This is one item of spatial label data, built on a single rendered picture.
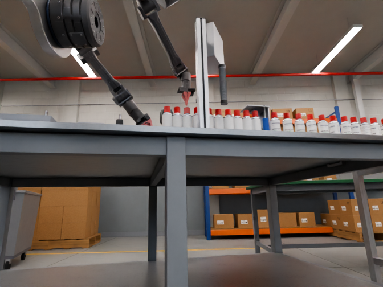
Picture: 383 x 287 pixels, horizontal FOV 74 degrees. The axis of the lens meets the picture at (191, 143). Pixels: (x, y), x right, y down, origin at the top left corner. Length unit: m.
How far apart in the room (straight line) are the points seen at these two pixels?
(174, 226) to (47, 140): 0.44
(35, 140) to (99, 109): 5.62
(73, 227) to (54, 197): 0.57
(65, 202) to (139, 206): 1.73
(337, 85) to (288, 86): 1.14
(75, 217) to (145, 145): 3.82
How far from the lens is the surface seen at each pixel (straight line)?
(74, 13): 0.84
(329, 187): 2.73
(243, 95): 6.36
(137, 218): 5.77
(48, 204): 4.71
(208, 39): 1.34
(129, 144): 0.80
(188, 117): 1.28
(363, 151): 1.15
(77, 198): 4.56
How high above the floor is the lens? 0.59
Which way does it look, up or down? 14 degrees up
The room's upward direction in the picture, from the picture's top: 1 degrees counter-clockwise
